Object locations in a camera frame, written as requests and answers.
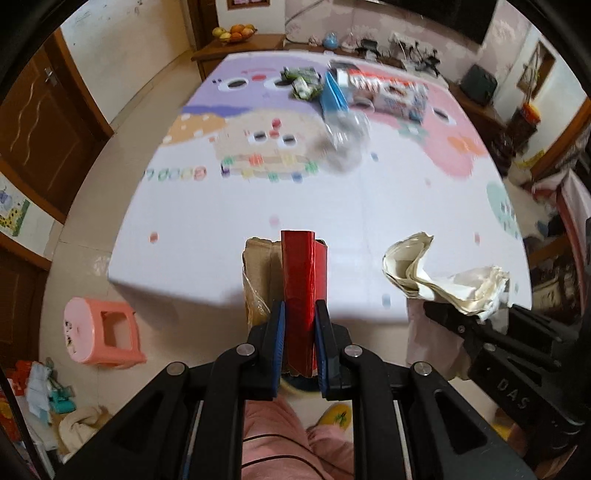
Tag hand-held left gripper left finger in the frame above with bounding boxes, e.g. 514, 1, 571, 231
55, 300, 287, 480

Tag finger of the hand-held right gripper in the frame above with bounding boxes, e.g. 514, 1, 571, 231
508, 305, 578, 356
424, 301, 499, 365

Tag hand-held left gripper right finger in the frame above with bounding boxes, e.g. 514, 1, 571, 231
315, 300, 536, 480

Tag red snack box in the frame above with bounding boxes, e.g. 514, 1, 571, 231
241, 229, 329, 377

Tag white paper bag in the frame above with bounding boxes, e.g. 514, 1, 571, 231
382, 232, 511, 322

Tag clear plastic wrap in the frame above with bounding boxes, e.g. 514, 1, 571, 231
323, 111, 370, 174

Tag red white printed carton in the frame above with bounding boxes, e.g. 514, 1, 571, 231
337, 68, 428, 121

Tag blue face mask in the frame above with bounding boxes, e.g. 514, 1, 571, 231
321, 69, 351, 114

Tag yellow slipper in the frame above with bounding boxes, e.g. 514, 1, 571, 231
318, 401, 354, 432

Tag pink trousers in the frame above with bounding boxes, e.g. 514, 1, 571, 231
242, 399, 356, 480

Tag cartoon printed tablecloth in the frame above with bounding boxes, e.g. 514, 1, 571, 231
107, 51, 534, 324

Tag pink plastic stool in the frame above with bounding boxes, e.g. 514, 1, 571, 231
65, 296, 147, 367

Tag dark wooden stand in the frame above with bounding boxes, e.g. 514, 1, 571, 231
508, 111, 539, 148

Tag cream cloth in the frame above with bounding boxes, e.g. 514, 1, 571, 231
58, 406, 114, 457

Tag teal plastic toy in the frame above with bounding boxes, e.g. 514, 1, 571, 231
48, 388, 77, 416

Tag crumpled green white wrapper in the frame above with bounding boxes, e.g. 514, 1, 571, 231
291, 78, 324, 100

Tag brown wooden door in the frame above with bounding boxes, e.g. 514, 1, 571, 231
0, 235, 51, 365
0, 32, 114, 222

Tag wooden side cabinet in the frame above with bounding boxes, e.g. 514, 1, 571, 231
191, 33, 284, 79

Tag black television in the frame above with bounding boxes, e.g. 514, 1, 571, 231
397, 0, 499, 47

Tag fruit bowl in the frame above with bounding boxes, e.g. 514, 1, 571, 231
211, 23, 258, 45

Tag black cable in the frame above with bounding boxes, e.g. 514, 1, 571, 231
242, 434, 354, 480

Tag giraffe wall poster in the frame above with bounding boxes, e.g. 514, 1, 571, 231
0, 173, 31, 236

